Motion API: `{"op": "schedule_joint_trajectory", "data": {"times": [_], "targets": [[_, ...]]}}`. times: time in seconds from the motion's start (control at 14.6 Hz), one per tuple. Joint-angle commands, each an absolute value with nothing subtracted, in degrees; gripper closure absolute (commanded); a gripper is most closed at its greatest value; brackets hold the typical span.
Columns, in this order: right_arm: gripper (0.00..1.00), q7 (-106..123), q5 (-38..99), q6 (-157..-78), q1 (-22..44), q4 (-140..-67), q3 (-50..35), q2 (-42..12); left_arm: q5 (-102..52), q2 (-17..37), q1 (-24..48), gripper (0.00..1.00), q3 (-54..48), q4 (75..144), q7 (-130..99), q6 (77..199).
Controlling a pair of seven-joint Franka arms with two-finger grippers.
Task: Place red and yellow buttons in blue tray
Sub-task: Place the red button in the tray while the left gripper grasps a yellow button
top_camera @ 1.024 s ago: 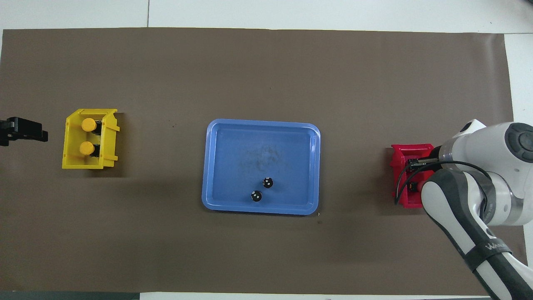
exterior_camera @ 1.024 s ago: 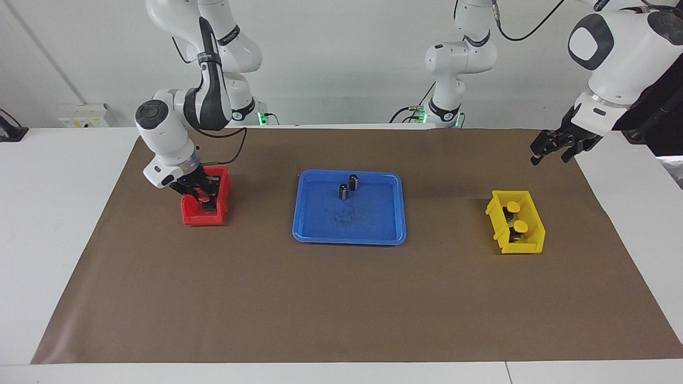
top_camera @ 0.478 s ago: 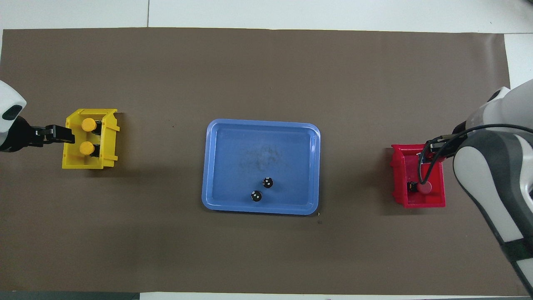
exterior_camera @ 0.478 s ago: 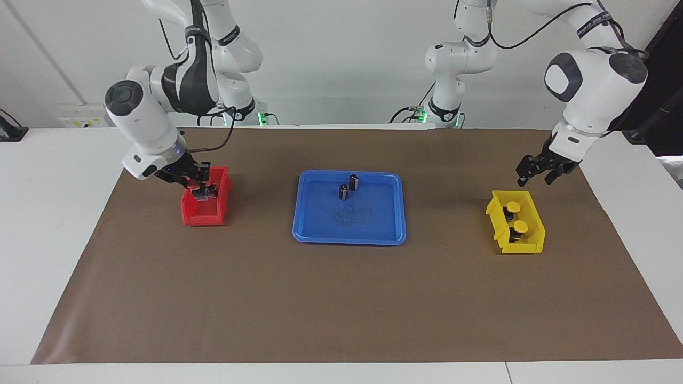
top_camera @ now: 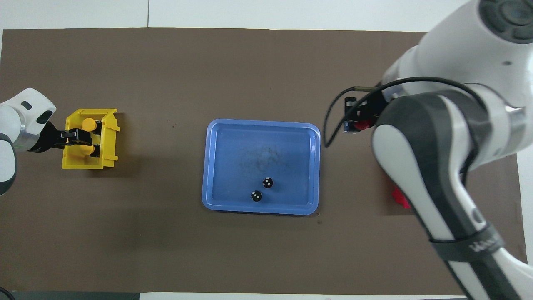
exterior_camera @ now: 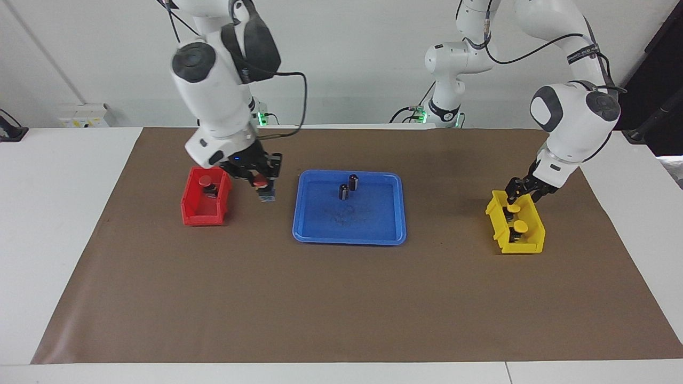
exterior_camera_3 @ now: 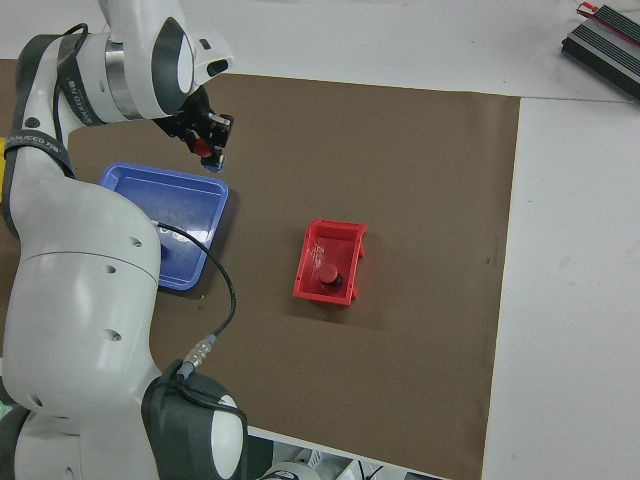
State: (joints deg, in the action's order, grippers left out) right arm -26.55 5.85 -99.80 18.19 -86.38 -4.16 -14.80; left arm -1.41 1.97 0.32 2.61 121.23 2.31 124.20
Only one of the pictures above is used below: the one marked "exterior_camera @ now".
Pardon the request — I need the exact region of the blue plastic tray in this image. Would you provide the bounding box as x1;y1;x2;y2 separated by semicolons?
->
292;170;407;246

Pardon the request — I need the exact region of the yellow plastic storage bin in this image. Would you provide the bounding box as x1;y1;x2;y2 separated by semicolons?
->
485;190;546;254

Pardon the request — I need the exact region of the red plastic storage bin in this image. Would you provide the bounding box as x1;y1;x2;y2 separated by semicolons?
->
180;166;233;227

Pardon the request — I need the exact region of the brown paper table mat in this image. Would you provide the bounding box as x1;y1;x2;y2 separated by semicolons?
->
30;127;683;365

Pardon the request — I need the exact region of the black panel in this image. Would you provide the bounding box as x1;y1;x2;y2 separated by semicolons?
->
619;0;683;156

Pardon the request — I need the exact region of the black desk device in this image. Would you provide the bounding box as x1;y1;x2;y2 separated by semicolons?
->
0;109;29;142

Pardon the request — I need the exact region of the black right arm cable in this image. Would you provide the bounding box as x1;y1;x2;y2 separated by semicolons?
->
160;0;308;140

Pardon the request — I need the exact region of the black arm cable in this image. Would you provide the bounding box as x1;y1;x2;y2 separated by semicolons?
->
160;0;308;140
456;0;628;94

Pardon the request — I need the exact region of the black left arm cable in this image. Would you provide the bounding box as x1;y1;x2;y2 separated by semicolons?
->
456;0;628;94

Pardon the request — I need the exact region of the black base cable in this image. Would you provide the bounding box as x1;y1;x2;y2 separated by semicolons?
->
388;106;422;124

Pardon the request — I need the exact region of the grey metal rail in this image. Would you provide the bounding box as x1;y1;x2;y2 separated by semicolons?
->
657;155;683;190

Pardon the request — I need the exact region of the white wall outlet box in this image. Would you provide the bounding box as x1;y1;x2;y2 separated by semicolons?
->
58;103;110;129

